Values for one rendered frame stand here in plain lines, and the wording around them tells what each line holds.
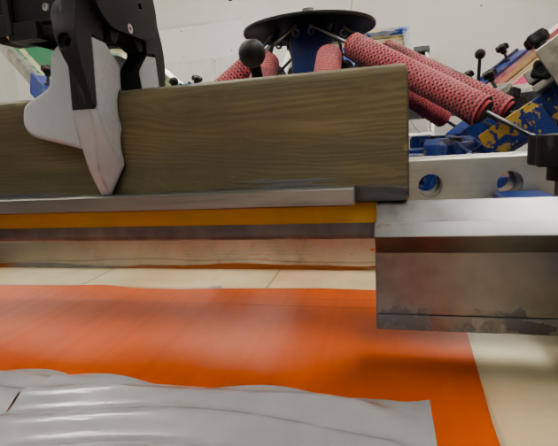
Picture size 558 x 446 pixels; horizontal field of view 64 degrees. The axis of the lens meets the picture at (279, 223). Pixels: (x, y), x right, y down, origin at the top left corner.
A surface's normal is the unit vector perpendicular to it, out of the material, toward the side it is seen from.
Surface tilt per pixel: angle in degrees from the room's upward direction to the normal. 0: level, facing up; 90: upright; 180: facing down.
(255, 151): 90
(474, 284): 90
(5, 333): 0
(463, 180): 90
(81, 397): 33
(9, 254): 90
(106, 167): 110
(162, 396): 17
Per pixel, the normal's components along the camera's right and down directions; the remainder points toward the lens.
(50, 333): -0.07, -0.98
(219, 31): -0.22, 0.20
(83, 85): -0.21, 0.41
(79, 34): 0.97, -0.01
